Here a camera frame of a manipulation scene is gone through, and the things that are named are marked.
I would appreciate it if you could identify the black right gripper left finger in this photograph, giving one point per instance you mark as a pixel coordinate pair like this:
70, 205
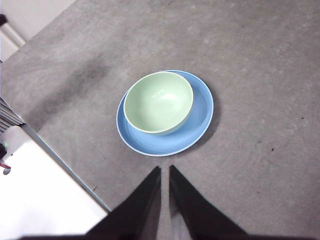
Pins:
140, 220

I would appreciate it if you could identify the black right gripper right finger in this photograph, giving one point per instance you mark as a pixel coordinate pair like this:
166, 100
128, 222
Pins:
200, 220

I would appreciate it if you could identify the blue plate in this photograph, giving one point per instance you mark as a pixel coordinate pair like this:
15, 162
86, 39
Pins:
202, 112

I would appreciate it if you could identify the green bowl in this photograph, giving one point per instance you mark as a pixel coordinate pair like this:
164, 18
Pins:
157, 105

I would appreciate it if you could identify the white base platform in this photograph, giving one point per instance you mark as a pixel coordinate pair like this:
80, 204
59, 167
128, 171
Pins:
50, 187

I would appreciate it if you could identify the grey ribbed panel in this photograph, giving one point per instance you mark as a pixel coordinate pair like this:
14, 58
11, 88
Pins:
7, 117

